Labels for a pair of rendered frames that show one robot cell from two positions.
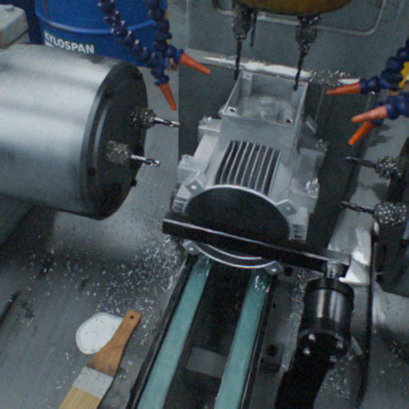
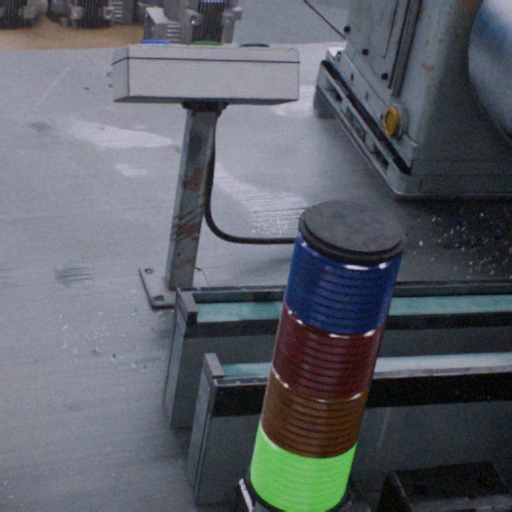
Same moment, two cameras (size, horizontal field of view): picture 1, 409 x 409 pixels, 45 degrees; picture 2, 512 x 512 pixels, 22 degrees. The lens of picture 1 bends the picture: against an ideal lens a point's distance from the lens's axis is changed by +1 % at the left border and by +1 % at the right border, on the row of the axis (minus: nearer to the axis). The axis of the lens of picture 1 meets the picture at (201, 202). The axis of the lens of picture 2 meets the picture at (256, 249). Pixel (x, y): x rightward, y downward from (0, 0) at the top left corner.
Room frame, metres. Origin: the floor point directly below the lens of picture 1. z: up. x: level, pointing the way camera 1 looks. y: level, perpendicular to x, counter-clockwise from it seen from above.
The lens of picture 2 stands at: (-0.44, -0.73, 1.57)
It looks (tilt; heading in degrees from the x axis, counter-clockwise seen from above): 31 degrees down; 55
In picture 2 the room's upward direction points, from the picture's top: 10 degrees clockwise
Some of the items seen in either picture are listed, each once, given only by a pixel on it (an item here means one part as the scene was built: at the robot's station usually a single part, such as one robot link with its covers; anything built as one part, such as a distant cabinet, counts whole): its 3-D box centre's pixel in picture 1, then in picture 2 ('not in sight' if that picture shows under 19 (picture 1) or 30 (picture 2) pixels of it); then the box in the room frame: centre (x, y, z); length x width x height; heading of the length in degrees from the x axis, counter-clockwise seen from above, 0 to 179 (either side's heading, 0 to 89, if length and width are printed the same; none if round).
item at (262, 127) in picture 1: (264, 118); not in sight; (0.60, -0.08, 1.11); 0.12 x 0.11 x 0.07; 166
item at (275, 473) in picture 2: not in sight; (302, 456); (-0.03, -0.23, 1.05); 0.06 x 0.06 x 0.04
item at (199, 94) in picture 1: (266, 147); not in sight; (0.72, -0.11, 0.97); 0.30 x 0.11 x 0.34; 76
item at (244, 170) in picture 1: (250, 184); not in sight; (0.56, -0.07, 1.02); 0.20 x 0.19 x 0.19; 166
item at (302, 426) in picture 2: not in sight; (315, 398); (-0.03, -0.23, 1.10); 0.06 x 0.06 x 0.04
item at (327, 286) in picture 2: not in sight; (343, 271); (-0.03, -0.23, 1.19); 0.06 x 0.06 x 0.04
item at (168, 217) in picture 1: (252, 244); not in sight; (0.44, -0.07, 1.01); 0.26 x 0.04 x 0.03; 76
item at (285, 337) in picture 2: not in sight; (328, 336); (-0.03, -0.23, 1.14); 0.06 x 0.06 x 0.04
